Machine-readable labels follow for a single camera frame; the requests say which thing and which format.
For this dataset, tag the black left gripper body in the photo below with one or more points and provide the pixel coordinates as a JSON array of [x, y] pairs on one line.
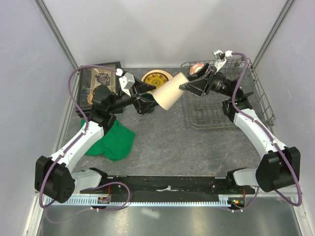
[[121, 101]]

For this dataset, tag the beige tall cup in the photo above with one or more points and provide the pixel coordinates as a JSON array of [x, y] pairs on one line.
[[169, 93]]

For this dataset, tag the green cloth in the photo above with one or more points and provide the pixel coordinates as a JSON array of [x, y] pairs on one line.
[[115, 145]]

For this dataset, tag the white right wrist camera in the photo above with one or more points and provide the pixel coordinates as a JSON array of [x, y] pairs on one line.
[[221, 58]]

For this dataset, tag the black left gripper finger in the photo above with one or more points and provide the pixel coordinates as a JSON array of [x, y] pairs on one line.
[[141, 87], [141, 104]]

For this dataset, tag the black framed wooden box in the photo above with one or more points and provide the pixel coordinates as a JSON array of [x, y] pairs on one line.
[[90, 78]]

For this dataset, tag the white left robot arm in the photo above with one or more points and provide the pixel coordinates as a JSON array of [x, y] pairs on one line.
[[54, 176]]

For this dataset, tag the white slotted cable duct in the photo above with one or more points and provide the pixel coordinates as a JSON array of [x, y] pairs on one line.
[[96, 201]]

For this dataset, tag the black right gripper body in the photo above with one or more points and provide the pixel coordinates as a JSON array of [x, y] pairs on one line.
[[218, 83]]

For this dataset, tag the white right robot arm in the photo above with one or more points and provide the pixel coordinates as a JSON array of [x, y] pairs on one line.
[[280, 165]]

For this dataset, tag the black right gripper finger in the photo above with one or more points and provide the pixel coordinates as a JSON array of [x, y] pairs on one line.
[[204, 72], [197, 87]]

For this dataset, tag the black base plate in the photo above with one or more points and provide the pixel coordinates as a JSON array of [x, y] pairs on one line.
[[168, 189]]

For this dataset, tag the cream bird plate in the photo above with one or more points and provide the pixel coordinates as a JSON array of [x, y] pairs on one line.
[[160, 71]]

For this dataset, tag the white red patterned bowl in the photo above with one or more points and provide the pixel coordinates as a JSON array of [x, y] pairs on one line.
[[195, 68]]

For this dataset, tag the dark green mug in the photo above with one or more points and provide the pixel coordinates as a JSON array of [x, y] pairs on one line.
[[149, 97]]

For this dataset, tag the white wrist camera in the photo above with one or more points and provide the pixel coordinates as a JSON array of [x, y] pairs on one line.
[[126, 81], [221, 58]]

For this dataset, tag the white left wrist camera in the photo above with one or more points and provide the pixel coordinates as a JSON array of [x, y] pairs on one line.
[[126, 81]]

